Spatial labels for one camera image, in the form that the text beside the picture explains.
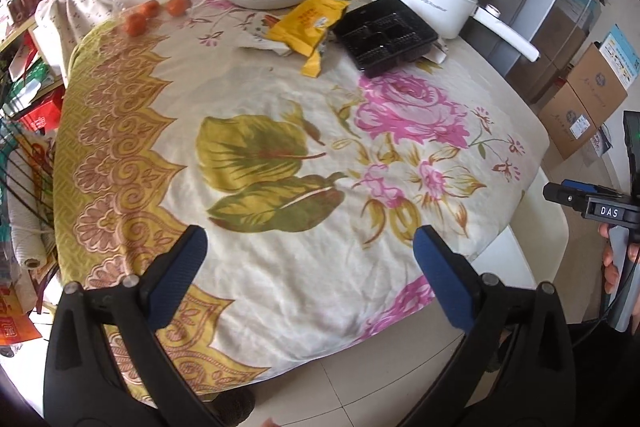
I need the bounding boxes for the blue white flat box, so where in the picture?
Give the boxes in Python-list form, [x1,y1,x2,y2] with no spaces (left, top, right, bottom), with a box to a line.
[600,24,640,88]

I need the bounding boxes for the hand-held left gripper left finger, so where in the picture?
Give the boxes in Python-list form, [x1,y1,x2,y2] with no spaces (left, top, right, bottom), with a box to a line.
[42,224,223,427]

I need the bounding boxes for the white paper scrap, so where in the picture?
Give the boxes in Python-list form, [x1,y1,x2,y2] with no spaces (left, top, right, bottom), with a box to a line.
[425,39,449,66]

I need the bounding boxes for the yellow snack packet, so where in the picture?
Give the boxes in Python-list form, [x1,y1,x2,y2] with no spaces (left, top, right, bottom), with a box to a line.
[263,0,348,78]

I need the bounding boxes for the person's right hand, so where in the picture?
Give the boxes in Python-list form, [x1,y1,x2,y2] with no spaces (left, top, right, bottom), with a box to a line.
[599,222,622,304]

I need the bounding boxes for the white blue paper bag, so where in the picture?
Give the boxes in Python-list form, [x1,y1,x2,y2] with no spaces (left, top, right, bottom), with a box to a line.
[590,127,614,158]

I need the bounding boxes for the paper towel roll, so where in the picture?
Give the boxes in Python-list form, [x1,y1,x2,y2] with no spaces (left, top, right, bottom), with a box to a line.
[7,187,56,270]

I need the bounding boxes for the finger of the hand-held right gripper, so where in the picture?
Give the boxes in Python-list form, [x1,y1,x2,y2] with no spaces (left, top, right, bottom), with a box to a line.
[542,181,593,208]

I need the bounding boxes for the white torn wrapper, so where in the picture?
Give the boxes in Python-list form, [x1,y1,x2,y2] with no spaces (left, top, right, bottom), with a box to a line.
[239,14,294,58]

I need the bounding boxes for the cardboard box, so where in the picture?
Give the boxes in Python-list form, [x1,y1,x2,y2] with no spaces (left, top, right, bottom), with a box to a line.
[565,43,628,131]
[537,84,598,160]

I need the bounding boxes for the red packages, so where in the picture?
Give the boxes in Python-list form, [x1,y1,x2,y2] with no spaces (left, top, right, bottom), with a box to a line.
[15,97,63,135]

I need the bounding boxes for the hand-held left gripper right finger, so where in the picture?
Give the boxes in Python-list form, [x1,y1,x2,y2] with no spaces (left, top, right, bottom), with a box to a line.
[400,224,576,427]

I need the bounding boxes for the black plastic tray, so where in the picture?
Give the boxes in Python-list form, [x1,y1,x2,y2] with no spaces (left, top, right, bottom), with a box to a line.
[332,0,440,79]

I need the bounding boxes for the white plastic bin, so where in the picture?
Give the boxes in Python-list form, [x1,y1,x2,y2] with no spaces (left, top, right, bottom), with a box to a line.
[467,184,571,292]

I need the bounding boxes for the large floral tablecloth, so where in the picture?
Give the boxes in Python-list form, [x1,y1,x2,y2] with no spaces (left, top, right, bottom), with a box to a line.
[52,0,546,395]

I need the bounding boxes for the black wire rack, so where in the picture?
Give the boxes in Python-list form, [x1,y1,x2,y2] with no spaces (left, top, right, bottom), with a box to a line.
[0,107,61,308]

